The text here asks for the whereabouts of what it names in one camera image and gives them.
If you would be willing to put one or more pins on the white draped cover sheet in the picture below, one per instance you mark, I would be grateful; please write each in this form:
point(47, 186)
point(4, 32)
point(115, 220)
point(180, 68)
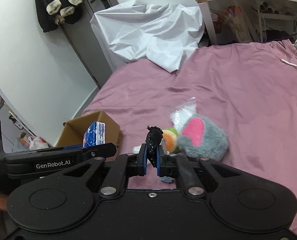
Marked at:
point(166, 35)

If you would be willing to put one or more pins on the white plastic bag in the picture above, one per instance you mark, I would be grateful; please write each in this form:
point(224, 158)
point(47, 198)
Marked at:
point(38, 143)

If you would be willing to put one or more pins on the clear bag white beads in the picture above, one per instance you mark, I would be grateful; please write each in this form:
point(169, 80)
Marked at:
point(182, 114)

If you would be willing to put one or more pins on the blue tissue pack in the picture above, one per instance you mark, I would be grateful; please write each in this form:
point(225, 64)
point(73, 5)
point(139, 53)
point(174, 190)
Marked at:
point(95, 134)

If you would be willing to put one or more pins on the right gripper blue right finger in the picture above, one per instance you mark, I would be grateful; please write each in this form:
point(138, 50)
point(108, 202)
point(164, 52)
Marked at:
point(166, 163)

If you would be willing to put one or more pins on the pink bed sheet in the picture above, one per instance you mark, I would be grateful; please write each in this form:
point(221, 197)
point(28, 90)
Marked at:
point(248, 90)

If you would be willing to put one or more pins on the grey door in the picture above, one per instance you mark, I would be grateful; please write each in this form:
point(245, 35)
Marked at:
point(87, 44)

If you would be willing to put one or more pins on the blue denim heart patch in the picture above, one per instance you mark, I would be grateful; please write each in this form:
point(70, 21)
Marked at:
point(167, 180)

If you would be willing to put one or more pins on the white cabinet shelf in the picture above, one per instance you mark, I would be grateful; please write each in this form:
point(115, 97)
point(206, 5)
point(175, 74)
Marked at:
point(16, 136)

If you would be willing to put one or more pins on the white paper bundle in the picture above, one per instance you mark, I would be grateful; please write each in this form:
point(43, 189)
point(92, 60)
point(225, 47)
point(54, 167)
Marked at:
point(136, 149)

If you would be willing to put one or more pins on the brown cardboard box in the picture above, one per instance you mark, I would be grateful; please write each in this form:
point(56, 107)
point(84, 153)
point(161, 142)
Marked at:
point(73, 131)

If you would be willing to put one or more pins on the black hanging jacket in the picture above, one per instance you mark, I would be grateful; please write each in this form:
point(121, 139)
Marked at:
point(53, 13)

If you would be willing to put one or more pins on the burger plush toy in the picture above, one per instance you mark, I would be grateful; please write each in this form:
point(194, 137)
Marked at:
point(170, 136)

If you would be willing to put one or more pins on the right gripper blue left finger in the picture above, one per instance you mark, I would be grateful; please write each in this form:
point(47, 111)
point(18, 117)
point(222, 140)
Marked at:
point(137, 162)

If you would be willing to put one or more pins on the grey pink plush toy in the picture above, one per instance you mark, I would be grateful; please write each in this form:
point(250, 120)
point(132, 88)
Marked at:
point(202, 138)

